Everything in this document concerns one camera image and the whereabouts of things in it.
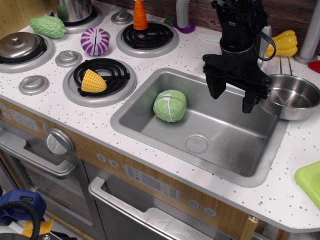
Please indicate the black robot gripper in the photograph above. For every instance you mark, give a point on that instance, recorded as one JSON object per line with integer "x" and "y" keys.
{"x": 239, "y": 69}

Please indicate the small steel pan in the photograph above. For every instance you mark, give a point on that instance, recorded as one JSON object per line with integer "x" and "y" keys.
{"x": 291, "y": 98}

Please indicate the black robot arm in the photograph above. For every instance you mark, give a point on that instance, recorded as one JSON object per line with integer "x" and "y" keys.
{"x": 242, "y": 22}

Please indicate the stainless steel sink basin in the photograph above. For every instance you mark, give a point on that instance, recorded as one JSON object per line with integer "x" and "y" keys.
{"x": 214, "y": 134}

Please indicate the green toy cabbage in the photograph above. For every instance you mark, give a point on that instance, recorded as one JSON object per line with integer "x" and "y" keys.
{"x": 170, "y": 105}

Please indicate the yellow toy bell pepper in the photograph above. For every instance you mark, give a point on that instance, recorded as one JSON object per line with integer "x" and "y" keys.
{"x": 286, "y": 43}

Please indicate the red toy item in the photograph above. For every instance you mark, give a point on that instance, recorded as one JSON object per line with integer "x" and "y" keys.
{"x": 315, "y": 66}

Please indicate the back right black burner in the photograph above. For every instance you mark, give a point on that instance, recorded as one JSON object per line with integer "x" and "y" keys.
{"x": 156, "y": 40}

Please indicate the black burner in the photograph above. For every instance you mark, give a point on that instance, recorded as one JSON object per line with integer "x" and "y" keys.
{"x": 120, "y": 78}
{"x": 156, "y": 40}

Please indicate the grey toy faucet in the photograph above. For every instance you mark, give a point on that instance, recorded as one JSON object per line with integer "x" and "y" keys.
{"x": 182, "y": 13}

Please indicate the front right black burner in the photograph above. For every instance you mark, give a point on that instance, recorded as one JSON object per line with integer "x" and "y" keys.
{"x": 120, "y": 78}

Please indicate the lime green plastic tray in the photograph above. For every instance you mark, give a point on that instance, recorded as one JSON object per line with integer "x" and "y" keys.
{"x": 308, "y": 178}

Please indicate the orange toy carrot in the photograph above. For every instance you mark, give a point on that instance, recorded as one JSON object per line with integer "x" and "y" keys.
{"x": 140, "y": 22}

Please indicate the grey stove knob back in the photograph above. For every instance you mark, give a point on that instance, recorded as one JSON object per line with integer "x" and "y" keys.
{"x": 122, "y": 17}

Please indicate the grey stove knob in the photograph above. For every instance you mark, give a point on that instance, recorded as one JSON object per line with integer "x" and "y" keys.
{"x": 68, "y": 59}
{"x": 33, "y": 85}
{"x": 122, "y": 17}

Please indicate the yellow toy corn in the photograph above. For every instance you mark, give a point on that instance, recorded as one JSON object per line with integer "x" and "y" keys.
{"x": 93, "y": 82}

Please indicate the purple white toy onion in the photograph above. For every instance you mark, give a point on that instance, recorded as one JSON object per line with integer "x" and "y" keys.
{"x": 95, "y": 41}

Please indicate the back left burner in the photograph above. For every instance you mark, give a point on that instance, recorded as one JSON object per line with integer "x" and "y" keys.
{"x": 92, "y": 21}

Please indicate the grey stove knob middle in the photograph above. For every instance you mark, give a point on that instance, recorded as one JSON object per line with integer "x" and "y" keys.
{"x": 68, "y": 59}

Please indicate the tall steel pot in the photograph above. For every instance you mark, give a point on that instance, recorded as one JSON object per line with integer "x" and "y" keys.
{"x": 72, "y": 11}

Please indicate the grey oven dial knob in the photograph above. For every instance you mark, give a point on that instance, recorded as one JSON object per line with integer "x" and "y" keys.
{"x": 58, "y": 142}

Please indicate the front left burner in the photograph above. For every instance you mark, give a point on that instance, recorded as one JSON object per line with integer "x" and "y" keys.
{"x": 30, "y": 63}

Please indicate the green toy bitter melon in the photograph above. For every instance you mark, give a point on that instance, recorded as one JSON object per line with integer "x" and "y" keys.
{"x": 49, "y": 26}

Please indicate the grey stove knob front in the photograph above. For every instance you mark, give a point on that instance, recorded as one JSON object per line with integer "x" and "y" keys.
{"x": 33, "y": 85}

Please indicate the steel pot lid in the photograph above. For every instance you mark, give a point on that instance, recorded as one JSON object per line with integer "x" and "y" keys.
{"x": 20, "y": 45}

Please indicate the blue clamp tool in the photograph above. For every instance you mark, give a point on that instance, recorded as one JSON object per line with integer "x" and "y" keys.
{"x": 22, "y": 205}

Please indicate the grey vertical post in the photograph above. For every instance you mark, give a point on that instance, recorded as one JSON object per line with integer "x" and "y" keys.
{"x": 307, "y": 53}

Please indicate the grey dishwasher door handle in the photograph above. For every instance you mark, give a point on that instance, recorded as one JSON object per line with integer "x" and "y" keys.
{"x": 128, "y": 213}

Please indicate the grey oven door handle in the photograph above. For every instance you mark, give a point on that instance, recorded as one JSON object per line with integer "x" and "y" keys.
{"x": 15, "y": 146}

